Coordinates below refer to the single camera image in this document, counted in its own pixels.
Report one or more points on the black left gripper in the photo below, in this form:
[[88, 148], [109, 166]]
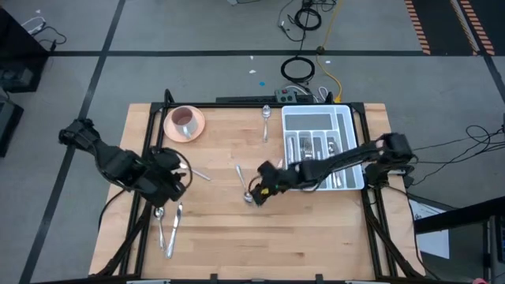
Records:
[[165, 177]]

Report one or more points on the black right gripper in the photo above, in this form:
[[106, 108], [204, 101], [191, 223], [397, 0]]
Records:
[[276, 177]]

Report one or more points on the silver table knife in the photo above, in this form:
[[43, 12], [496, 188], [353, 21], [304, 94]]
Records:
[[293, 148], [295, 158], [289, 150], [174, 230], [292, 142], [291, 155]]

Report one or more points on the silver spoon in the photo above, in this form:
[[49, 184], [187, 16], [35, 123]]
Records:
[[334, 152], [241, 179], [159, 213], [336, 146], [332, 148], [266, 112]]

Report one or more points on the white plastic cutlery tray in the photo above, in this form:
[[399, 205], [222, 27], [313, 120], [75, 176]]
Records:
[[307, 121]]

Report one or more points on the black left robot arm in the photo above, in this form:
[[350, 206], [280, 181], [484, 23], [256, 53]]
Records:
[[114, 163]]

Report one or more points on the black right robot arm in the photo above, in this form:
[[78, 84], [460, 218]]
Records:
[[347, 155]]

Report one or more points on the yellow tag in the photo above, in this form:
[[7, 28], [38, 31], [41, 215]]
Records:
[[265, 191]]

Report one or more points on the grey ceramic mug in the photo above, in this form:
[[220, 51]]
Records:
[[183, 118]]

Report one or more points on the grey power strip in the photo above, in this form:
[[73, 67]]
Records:
[[286, 95]]

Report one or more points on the black equipment case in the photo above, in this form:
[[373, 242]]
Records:
[[8, 122]]

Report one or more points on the black desk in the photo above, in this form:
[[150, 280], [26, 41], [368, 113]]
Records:
[[453, 216]]

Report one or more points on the black cabinet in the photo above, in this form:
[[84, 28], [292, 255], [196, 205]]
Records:
[[16, 47]]

